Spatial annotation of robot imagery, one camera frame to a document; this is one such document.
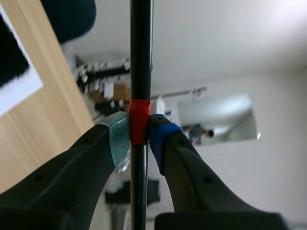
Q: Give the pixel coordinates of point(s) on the long black rod red band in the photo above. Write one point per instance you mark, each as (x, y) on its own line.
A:
(140, 72)

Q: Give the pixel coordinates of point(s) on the black fur patch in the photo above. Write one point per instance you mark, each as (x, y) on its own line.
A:
(10, 55)

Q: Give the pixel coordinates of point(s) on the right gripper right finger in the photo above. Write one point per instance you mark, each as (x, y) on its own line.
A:
(192, 177)

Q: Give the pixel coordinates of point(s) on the dark blue chair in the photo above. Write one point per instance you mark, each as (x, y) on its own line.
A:
(72, 18)

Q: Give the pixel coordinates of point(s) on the white box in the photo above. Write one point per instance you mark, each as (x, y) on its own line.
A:
(21, 83)

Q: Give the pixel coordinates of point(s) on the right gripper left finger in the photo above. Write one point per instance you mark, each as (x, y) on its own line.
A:
(72, 177)

